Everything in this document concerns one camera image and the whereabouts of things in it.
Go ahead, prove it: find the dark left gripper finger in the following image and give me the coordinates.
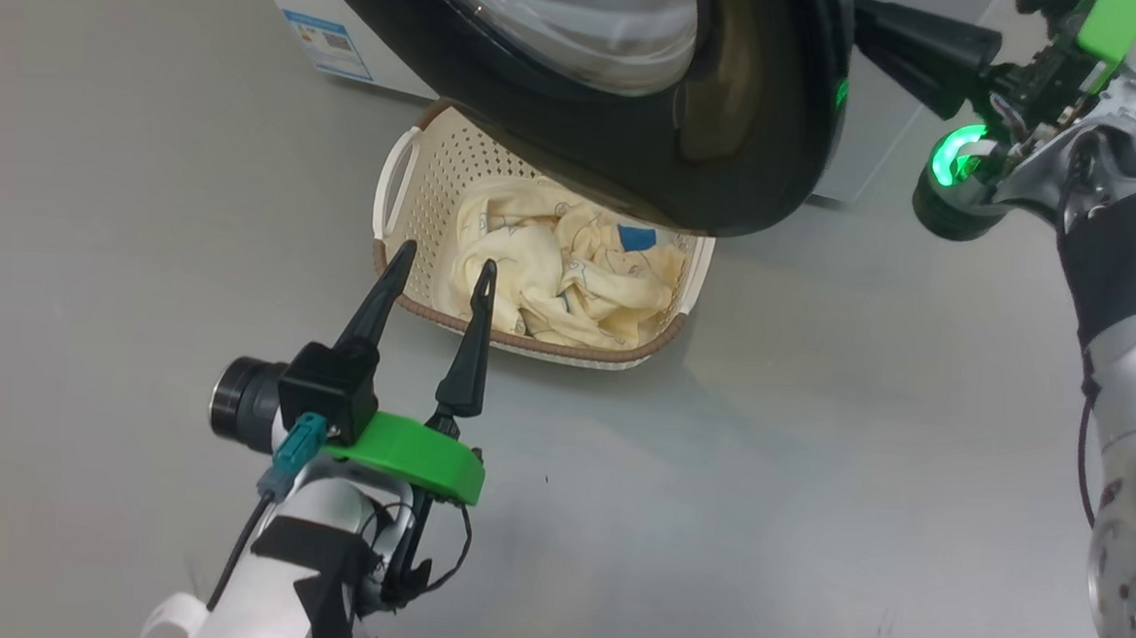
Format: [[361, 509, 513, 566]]
[[333, 237, 419, 353], [429, 256, 499, 439]]

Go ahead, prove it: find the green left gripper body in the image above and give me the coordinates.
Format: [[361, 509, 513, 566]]
[[320, 409, 488, 507]]

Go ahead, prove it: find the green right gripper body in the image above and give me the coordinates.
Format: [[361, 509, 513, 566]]
[[986, 0, 1136, 146]]

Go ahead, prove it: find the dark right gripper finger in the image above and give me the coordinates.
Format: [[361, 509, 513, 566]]
[[846, 0, 1004, 123]]

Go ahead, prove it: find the pale yellow printed garment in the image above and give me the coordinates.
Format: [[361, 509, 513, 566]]
[[518, 200, 691, 355]]

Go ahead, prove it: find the black round glass washer door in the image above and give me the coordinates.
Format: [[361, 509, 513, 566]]
[[291, 0, 856, 244]]

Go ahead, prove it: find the cream perforated laundry basket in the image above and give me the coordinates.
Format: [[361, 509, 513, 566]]
[[365, 95, 722, 376]]

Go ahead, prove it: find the white front-load washing machine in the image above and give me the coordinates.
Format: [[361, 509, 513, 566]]
[[236, 0, 999, 211]]

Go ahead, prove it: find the blue energy label sticker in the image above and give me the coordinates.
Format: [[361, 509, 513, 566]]
[[280, 10, 378, 84]]

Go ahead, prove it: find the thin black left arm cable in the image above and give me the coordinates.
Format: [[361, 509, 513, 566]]
[[378, 489, 475, 612]]

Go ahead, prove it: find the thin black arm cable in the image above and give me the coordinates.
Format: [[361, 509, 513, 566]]
[[378, 489, 475, 612], [1071, 351, 1108, 527]]

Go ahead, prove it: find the teal plug left camera cable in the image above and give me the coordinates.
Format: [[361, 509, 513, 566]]
[[208, 408, 331, 618]]

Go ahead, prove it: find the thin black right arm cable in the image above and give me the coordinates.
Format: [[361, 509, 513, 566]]
[[1071, 351, 1108, 527]]

